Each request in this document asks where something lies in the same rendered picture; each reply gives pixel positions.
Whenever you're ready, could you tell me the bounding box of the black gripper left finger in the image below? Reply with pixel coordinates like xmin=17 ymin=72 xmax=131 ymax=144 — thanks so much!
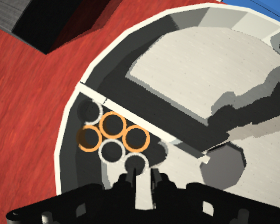
xmin=6 ymin=168 xmax=136 ymax=224

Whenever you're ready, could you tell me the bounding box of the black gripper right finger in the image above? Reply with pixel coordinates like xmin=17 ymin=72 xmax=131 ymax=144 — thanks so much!
xmin=150 ymin=168 xmax=280 ymax=224

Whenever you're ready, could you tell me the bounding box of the blue crate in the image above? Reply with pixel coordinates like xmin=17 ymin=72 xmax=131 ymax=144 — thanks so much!
xmin=217 ymin=0 xmax=280 ymax=22

